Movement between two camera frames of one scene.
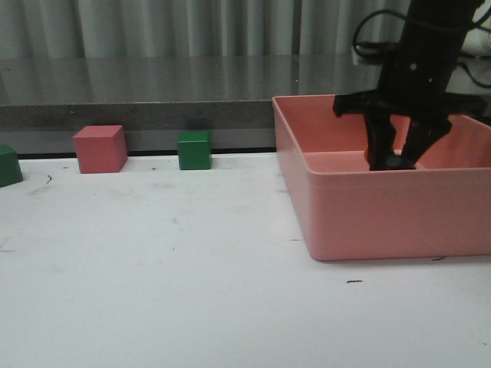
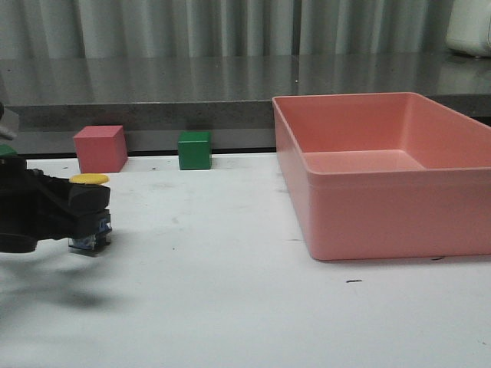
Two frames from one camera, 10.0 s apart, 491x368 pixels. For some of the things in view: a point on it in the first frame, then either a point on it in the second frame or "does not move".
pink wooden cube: [101, 149] does not move
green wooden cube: [195, 150] does not move
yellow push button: [400, 162] to [97, 231]
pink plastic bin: [348, 211] does not move
